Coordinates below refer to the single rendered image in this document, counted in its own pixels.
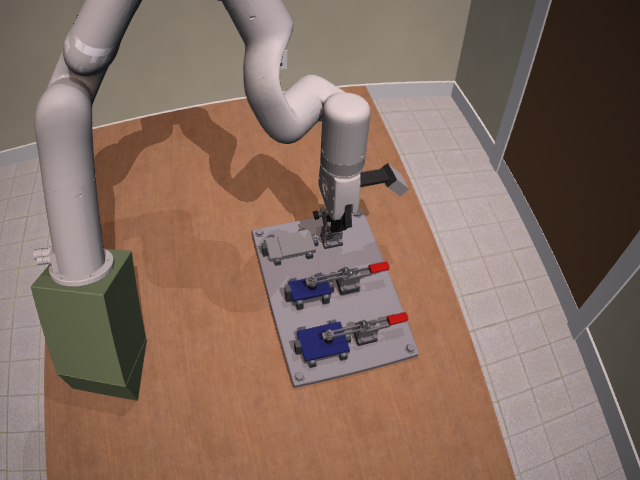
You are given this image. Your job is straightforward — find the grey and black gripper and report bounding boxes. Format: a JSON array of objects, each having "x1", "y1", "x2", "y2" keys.
[{"x1": 318, "y1": 162, "x2": 364, "y2": 233}]

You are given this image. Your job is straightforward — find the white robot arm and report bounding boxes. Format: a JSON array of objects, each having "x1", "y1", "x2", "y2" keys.
[{"x1": 33, "y1": 0, "x2": 409, "y2": 287}]

